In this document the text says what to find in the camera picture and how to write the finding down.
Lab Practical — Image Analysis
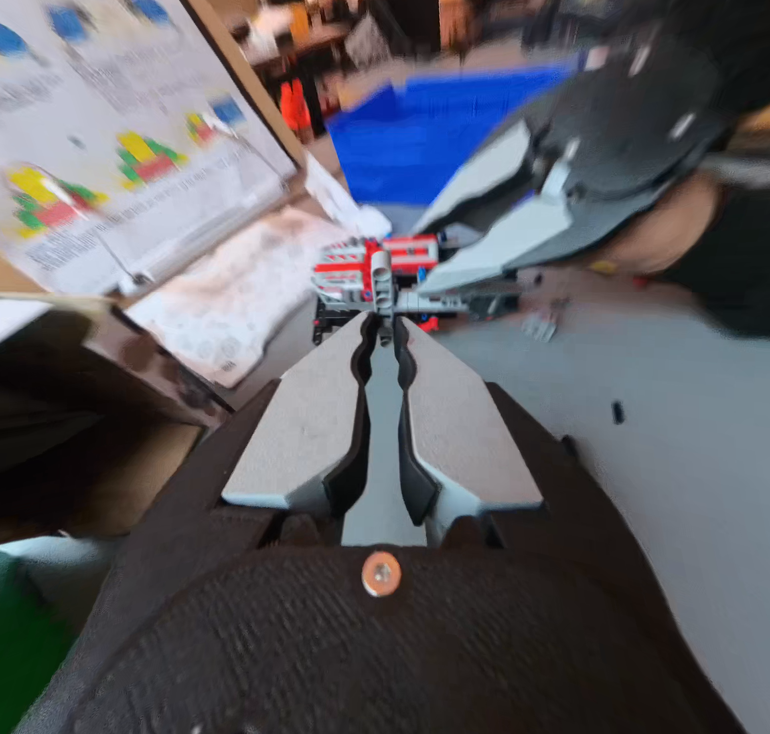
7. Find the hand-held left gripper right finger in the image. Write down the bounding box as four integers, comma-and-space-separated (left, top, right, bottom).
392, 316, 545, 539

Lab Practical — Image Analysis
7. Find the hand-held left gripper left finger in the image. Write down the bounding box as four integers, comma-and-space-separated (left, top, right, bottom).
221, 312, 380, 521

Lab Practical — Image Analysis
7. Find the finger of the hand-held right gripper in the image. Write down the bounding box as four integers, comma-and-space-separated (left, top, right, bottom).
417, 194, 573, 296
411, 117, 534, 236

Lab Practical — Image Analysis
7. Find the red grey lego vehicle model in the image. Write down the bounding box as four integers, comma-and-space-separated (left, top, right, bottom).
312, 234, 521, 345

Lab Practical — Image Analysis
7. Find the grey printed lego panel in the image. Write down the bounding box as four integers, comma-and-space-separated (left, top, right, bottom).
521, 310, 558, 344

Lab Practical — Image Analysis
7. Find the grey lego connector beam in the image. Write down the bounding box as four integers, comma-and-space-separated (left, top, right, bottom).
368, 250, 396, 348

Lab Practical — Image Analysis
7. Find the person's right forearm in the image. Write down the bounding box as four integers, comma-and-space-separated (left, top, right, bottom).
659, 184, 770, 339

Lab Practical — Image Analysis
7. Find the person's right hand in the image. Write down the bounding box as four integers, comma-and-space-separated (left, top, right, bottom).
591, 172, 724, 276

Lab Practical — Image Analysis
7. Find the blue plastic bin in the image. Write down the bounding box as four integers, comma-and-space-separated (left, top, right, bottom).
325, 65, 580, 207

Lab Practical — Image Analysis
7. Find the white torn paper bag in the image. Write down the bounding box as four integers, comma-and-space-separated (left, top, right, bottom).
300, 150, 393, 237

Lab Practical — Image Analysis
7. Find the printed paper bag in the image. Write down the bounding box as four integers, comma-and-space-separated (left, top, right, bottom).
125, 205, 357, 390

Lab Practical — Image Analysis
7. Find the brown box stand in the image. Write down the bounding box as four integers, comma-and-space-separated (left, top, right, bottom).
0, 420, 203, 542

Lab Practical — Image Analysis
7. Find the instruction sheet on stand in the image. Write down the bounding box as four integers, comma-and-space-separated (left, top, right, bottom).
0, 0, 308, 297

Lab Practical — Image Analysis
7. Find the green plastic bin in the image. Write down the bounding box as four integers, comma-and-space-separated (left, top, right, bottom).
0, 550, 74, 734

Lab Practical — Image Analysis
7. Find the printed instruction sheet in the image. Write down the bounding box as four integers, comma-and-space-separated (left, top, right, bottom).
0, 0, 298, 296

